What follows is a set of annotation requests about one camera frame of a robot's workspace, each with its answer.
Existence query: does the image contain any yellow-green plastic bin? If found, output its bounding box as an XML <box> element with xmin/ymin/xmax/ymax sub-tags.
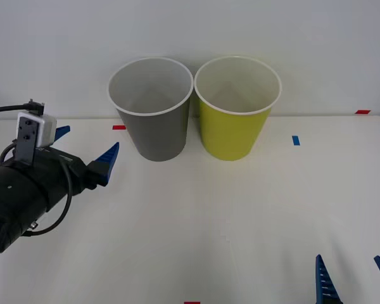
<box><xmin>193</xmin><ymin>55</ymin><xmax>283</xmax><ymax>162</ymax></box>

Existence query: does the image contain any grey plastic bin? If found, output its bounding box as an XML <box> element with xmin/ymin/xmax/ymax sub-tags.
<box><xmin>107</xmin><ymin>56</ymin><xmax>195</xmax><ymax>163</ymax></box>

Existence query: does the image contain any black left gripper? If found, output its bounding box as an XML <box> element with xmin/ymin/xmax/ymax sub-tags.
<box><xmin>34</xmin><ymin>125</ymin><xmax>120</xmax><ymax>212</ymax></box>

